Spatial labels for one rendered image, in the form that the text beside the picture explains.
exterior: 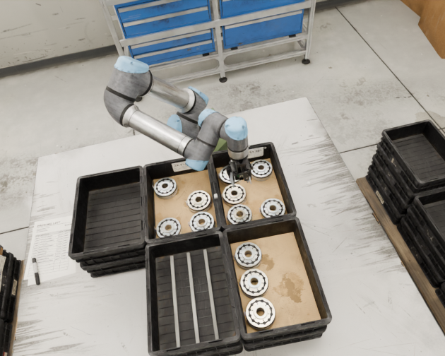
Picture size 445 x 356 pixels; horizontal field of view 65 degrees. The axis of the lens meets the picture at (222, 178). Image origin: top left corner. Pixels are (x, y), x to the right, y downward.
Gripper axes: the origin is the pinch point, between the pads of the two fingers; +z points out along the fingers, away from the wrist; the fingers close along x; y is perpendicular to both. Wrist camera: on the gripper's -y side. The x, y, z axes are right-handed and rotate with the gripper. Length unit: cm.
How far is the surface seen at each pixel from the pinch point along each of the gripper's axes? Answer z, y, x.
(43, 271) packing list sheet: 24, 11, -93
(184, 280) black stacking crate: 11.6, 32.9, -29.2
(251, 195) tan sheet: 11.5, 0.8, 4.4
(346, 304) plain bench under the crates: 24, 51, 30
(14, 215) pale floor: 94, -77, -162
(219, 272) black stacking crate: 11.6, 32.7, -15.6
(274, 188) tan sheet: 11.5, -0.2, 14.9
